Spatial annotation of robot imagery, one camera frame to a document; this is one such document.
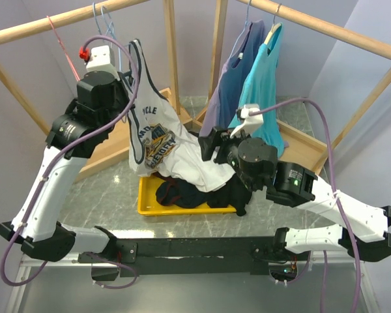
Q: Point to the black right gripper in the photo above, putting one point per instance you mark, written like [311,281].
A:
[216,137]

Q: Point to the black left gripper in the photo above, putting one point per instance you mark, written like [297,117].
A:
[120,86]

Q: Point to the white navy-trimmed tank top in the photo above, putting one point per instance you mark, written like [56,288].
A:
[159,142]

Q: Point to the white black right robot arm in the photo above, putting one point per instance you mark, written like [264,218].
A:
[358,229]

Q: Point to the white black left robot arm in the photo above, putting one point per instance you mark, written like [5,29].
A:
[86,123]

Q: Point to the blue hanger holding purple shirt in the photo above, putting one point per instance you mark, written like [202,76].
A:
[236,44]

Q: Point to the wooden hanger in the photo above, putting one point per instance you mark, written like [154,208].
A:
[275,26]

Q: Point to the right wooden clothes rack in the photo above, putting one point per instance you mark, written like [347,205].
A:
[304,149]

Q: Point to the turquoise t-shirt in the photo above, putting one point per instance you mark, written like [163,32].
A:
[260,88]

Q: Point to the purple blue t-shirt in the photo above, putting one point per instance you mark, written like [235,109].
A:
[223,104]

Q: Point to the yellow plastic tray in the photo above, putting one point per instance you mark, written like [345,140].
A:
[148,206]

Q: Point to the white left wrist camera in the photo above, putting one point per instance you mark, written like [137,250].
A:
[99,58]

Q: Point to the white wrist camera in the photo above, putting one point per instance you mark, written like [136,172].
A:
[250,118]
[99,58]

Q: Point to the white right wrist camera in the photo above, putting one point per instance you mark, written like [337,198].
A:
[250,118]

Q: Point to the pink wire hanger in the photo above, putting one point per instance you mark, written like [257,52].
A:
[68,59]

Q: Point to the light blue wire hanger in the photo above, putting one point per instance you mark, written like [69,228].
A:
[96,18]

